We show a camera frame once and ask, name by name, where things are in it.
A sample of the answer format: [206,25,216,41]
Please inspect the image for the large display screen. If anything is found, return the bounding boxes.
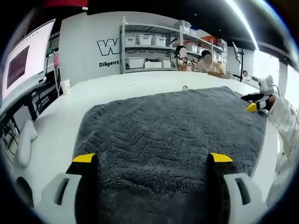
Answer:
[1,18,57,99]

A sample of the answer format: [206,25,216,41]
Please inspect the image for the group of white storage boxes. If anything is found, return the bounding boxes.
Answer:
[125,34,173,69]

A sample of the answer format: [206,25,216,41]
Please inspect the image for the white chair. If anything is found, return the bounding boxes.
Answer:
[17,119,38,168]

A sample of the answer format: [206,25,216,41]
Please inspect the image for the grey metal shelf rack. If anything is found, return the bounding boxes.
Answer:
[119,16,228,75]

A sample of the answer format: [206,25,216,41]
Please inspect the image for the person's right hand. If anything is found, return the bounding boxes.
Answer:
[267,95,278,112]

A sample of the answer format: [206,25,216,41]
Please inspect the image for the black tripod stand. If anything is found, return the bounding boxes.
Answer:
[231,41,246,83]

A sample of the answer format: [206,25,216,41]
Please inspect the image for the wooden tray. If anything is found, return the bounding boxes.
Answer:
[207,71,231,79]

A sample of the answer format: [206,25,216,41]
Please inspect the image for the ceiling light strip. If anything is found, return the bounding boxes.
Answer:
[225,0,260,51]

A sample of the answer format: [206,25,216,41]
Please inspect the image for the dark grey fluffy towel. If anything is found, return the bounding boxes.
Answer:
[75,85,268,224]

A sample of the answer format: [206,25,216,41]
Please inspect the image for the white paper cup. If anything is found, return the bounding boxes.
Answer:
[60,79,71,95]

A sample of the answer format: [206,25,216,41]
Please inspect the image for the black equipment case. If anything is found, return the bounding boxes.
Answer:
[30,86,60,118]

